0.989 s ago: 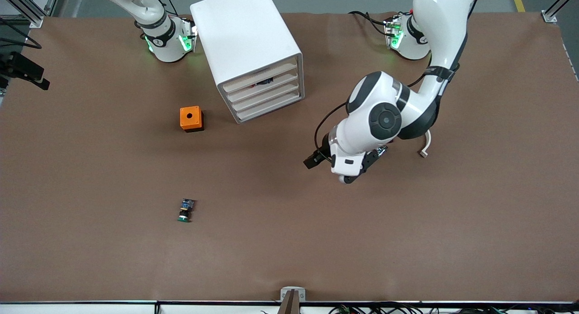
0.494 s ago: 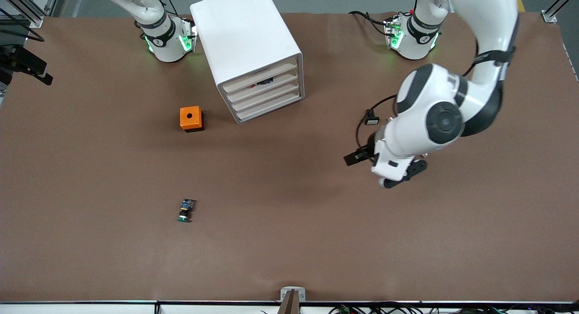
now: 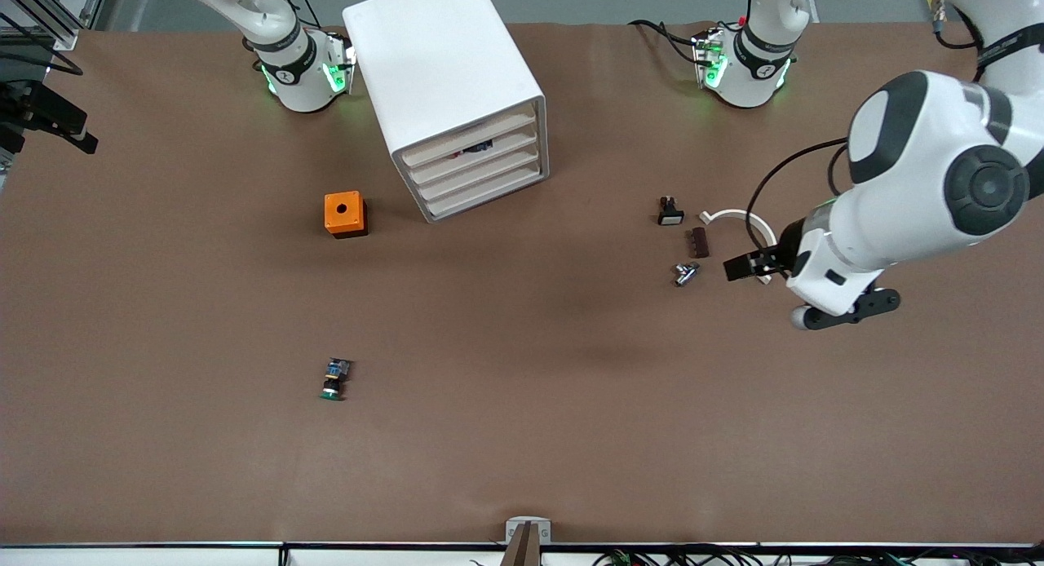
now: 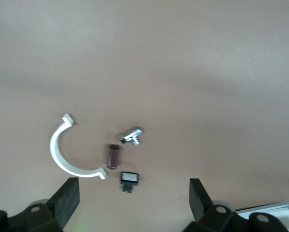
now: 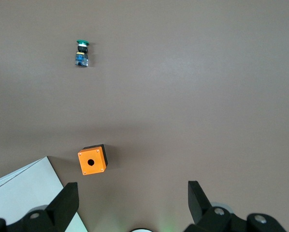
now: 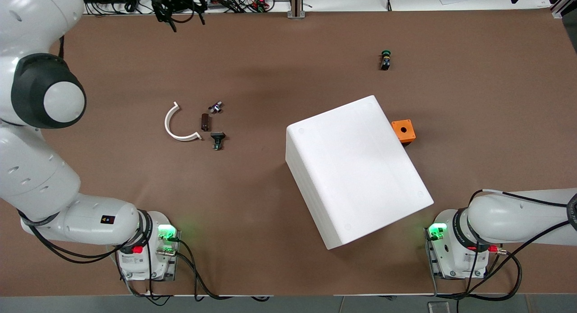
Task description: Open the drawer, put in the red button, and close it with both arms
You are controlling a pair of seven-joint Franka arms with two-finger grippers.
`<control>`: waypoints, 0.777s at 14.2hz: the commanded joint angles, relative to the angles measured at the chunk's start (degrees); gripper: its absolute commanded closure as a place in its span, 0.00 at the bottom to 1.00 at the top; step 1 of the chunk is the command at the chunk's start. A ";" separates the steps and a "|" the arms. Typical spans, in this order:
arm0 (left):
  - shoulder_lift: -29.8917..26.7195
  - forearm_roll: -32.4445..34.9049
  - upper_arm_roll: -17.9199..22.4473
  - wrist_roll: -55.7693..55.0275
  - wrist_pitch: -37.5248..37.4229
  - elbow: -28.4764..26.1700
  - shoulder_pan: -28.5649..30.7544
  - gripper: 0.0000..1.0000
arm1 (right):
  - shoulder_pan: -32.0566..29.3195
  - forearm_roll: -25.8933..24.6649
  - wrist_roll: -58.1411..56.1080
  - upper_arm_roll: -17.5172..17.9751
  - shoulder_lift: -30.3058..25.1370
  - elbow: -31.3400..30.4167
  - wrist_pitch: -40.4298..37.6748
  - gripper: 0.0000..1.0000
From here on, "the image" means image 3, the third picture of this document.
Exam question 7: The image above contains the grey metal mount bracket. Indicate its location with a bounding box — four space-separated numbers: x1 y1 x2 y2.
506 517 552 545

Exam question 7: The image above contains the white table edge rail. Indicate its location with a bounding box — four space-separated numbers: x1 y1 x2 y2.
0 542 1044 566

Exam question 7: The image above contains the brown tapered post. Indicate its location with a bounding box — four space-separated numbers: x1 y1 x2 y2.
500 523 545 566

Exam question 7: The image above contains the orange box with hole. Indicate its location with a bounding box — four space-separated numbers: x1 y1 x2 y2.
324 191 369 241

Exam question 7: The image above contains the brown table cover sheet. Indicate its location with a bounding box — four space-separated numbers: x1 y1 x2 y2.
0 20 1044 546

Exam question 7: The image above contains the green push button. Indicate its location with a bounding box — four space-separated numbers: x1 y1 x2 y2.
318 357 353 402

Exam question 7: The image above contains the white curved clamp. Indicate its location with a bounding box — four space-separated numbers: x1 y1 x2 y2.
698 209 780 286

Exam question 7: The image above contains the black arm base cable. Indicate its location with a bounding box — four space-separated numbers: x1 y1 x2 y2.
628 18 704 68

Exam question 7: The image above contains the aluminium frame post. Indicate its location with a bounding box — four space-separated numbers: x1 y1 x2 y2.
0 0 111 51

